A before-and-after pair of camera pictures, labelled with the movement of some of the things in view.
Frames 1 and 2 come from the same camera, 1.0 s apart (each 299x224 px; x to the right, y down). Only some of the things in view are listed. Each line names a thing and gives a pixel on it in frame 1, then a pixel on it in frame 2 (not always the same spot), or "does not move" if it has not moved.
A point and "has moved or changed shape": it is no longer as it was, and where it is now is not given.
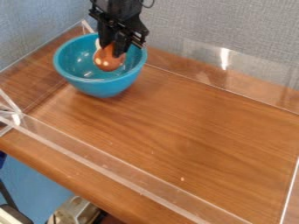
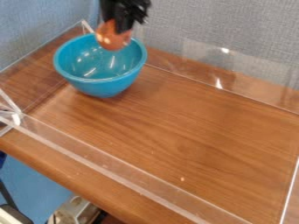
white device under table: [77, 212] does not move
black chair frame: [11, 207] does not move
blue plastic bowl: [74, 59] does not move
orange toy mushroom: [106, 59] has moved or changed shape
